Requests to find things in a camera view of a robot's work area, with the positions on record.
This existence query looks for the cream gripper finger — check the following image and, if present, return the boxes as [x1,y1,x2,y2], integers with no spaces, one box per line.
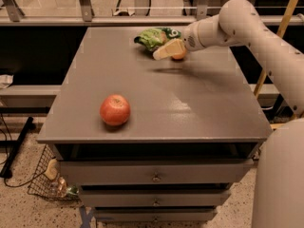
[153,39,186,60]

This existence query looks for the orange fruit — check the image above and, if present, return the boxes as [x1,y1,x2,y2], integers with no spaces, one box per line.
[171,50,187,60]

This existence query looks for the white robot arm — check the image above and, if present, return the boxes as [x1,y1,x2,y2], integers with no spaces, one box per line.
[153,0,304,228]

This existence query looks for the green rice chip bag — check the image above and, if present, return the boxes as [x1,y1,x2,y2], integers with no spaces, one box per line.
[134,28,181,52]

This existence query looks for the grey drawer cabinet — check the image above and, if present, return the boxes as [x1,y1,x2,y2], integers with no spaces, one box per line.
[36,25,276,224]

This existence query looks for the red apple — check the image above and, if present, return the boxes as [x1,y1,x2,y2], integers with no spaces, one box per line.
[100,94,131,126]

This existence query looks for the top grey drawer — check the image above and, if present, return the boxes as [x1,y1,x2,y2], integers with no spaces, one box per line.
[60,159,253,185]

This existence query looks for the grey drawer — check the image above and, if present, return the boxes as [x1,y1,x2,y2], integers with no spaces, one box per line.
[60,159,253,185]
[79,188,231,207]
[94,207,217,222]

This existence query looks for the middle grey drawer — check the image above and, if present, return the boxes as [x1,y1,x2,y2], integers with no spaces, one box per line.
[79,188,231,207]

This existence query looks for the grey metal railing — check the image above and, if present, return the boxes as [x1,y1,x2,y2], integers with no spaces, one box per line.
[0,0,303,27]

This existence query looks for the bottom grey drawer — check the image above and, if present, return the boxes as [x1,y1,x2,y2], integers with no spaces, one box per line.
[94,207,217,222]

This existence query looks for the white cloth at left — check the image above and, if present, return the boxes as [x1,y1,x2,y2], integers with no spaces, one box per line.
[0,74,13,89]

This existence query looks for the black metal stand leg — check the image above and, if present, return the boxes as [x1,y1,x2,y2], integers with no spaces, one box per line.
[0,117,35,179]

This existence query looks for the wire basket on floor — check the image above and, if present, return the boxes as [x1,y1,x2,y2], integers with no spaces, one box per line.
[28,145,79,201]

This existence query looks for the black cable on floor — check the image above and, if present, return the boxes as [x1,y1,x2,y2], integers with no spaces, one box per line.
[0,114,48,189]

